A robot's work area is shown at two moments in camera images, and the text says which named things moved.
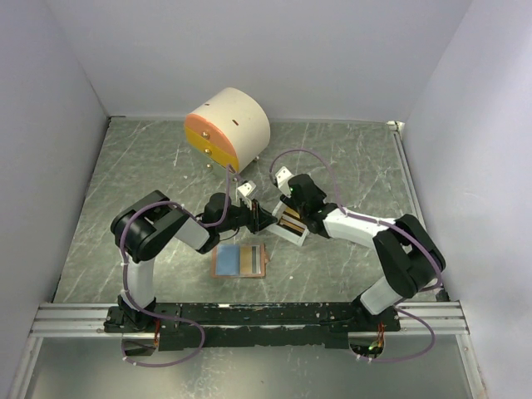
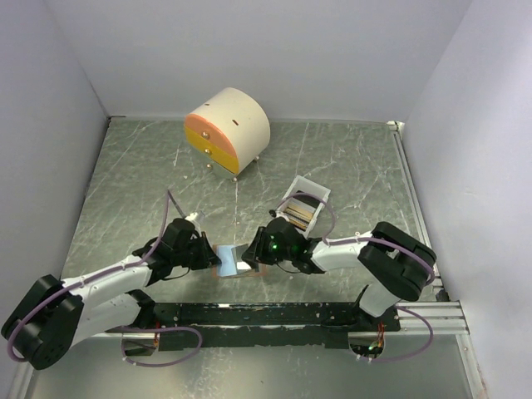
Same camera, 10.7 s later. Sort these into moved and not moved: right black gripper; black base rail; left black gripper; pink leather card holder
Moved: right black gripper; left black gripper
Not moved: black base rail; pink leather card holder
